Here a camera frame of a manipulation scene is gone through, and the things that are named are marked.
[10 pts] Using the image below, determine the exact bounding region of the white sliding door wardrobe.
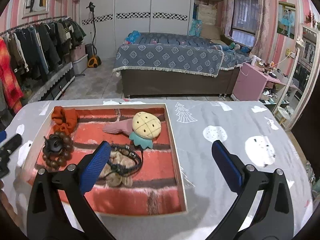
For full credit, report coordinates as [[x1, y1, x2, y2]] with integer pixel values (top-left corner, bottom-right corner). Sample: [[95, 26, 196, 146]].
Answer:
[[79, 0, 191, 59]]

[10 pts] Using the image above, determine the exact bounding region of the pink fabric hair bow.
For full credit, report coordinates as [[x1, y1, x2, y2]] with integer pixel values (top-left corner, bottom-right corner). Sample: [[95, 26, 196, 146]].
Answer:
[[103, 119, 133, 135]]

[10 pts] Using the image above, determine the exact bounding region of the black plastic hair claw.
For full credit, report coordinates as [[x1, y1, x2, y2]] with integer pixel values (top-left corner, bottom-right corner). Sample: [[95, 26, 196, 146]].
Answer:
[[43, 134, 63, 154]]

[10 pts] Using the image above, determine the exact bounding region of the white tray red brick liner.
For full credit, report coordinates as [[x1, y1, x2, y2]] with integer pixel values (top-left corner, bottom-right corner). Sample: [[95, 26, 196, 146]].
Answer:
[[21, 103, 188, 216]]

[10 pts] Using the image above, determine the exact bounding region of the bed with blue patterned cover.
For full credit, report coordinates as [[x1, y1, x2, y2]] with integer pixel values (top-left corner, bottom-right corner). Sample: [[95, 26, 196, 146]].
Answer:
[[113, 33, 251, 97]]

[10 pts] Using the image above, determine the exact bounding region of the orange fabric scrunchie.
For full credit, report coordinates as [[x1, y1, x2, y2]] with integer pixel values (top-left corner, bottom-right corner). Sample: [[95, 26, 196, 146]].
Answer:
[[51, 106, 79, 135]]

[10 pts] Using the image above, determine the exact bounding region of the white storage box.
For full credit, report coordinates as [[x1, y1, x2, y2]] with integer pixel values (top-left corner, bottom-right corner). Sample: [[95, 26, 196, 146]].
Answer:
[[72, 54, 88, 75]]

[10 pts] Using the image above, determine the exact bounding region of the window with pink curtains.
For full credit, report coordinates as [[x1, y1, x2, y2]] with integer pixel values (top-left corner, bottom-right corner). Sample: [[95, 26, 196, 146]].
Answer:
[[221, 0, 270, 56]]

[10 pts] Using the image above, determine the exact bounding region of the pineapple plush hair clip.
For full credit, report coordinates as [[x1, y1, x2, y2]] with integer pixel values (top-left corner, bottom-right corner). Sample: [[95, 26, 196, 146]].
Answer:
[[129, 112, 162, 150]]

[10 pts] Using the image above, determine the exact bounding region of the wedding photo poster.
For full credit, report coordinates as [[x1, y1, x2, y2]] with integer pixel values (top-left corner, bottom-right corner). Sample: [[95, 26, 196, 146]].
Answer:
[[277, 2, 296, 39]]

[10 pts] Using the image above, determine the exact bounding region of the grey polar bear tablecloth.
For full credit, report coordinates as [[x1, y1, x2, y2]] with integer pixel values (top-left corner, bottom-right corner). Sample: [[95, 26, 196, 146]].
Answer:
[[3, 99, 313, 239]]

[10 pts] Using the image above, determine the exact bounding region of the pink bedside cabinet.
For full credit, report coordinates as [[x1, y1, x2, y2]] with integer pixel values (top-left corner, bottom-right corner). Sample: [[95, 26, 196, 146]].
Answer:
[[232, 63, 286, 101]]

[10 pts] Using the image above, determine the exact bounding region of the beige fluffy scrunchie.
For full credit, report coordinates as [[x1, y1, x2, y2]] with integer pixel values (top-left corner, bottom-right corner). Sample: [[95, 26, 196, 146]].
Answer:
[[98, 151, 136, 188]]

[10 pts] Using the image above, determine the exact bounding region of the clothes rack with hanging clothes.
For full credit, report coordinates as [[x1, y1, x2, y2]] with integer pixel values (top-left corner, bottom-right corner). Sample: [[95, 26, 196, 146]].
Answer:
[[1, 16, 86, 114]]

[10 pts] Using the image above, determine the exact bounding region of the black braided cord bracelet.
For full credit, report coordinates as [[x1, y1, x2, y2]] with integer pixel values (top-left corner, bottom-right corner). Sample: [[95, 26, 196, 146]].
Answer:
[[106, 144, 144, 177]]

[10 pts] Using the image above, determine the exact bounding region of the white framed standing mirror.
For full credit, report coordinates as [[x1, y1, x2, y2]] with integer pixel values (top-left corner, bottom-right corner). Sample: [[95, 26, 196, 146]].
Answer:
[[272, 24, 319, 131]]

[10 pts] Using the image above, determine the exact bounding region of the brown wooden bead bracelet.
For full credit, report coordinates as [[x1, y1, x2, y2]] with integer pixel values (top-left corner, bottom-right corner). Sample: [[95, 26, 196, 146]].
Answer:
[[42, 130, 74, 169]]

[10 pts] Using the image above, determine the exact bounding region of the yellow black garment steamer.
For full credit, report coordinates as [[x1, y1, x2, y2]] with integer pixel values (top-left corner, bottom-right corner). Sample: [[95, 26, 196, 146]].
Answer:
[[87, 2, 101, 68]]

